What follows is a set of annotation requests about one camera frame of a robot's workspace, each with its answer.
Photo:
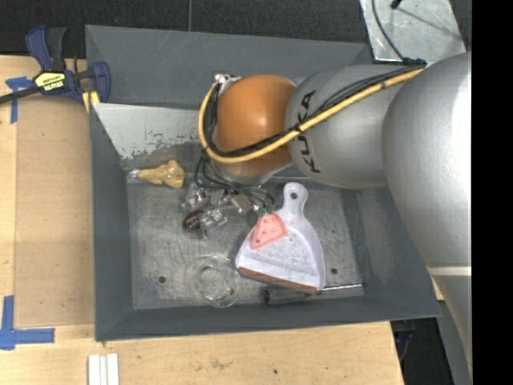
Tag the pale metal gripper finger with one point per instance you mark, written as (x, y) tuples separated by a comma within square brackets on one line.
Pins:
[(212, 220), (200, 198)]

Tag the dark brown oval thing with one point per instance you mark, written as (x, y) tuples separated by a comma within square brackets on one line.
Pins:
[(192, 221)]

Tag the pink toy strawberry slice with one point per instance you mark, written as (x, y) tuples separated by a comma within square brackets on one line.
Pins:
[(267, 231)]

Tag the yellow toy figure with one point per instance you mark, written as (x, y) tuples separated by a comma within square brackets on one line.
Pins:
[(164, 175)]

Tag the clear glass cup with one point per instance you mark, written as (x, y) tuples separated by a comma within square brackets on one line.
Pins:
[(218, 283)]

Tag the white dustpan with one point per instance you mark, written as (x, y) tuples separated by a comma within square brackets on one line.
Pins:
[(296, 259)]

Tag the grey metal bin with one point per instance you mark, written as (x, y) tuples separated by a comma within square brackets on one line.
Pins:
[(120, 255)]

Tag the dark grey cylinder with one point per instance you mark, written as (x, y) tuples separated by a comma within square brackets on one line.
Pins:
[(288, 295)]

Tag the pale wood board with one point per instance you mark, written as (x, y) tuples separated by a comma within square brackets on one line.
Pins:
[(52, 215)]

